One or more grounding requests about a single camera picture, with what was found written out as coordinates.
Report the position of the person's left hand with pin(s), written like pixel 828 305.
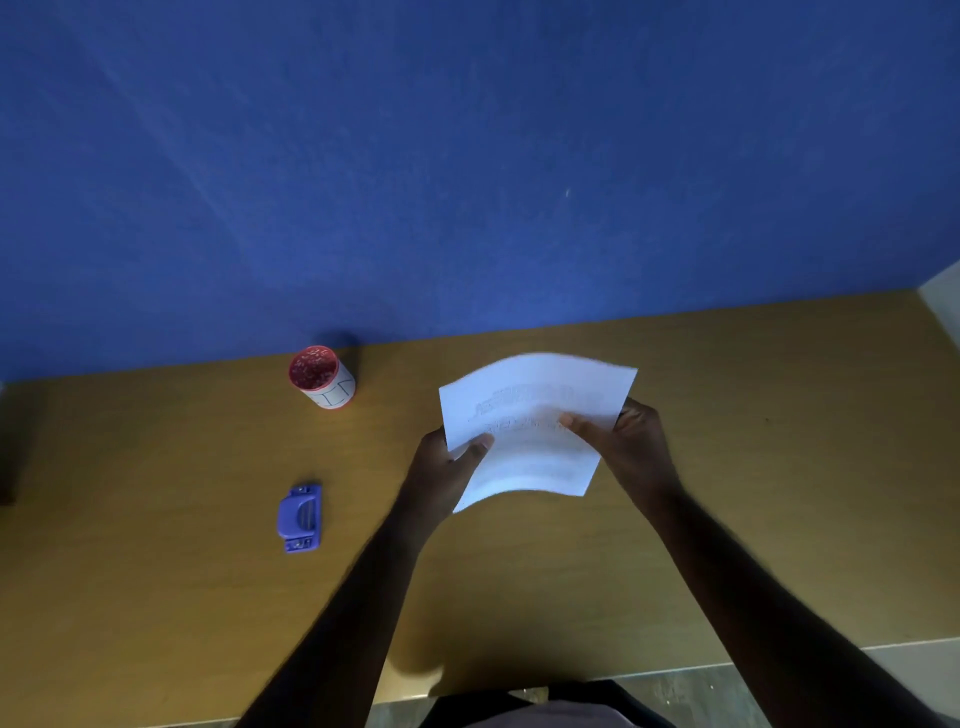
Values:
pixel 435 474

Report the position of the person's right hand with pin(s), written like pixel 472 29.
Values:
pixel 637 450

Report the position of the person's right thumb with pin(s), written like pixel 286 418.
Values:
pixel 585 428

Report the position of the person's left thumb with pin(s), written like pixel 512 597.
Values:
pixel 474 450

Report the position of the white paper sheet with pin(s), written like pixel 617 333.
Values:
pixel 525 420

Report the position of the person's right forearm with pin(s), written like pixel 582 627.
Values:
pixel 780 615

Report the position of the person's left forearm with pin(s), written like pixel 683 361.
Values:
pixel 341 619

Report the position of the red and white cup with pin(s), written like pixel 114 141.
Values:
pixel 322 377

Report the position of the blue hole punch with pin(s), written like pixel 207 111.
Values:
pixel 301 517

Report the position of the person's dark clothing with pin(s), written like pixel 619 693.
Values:
pixel 540 709

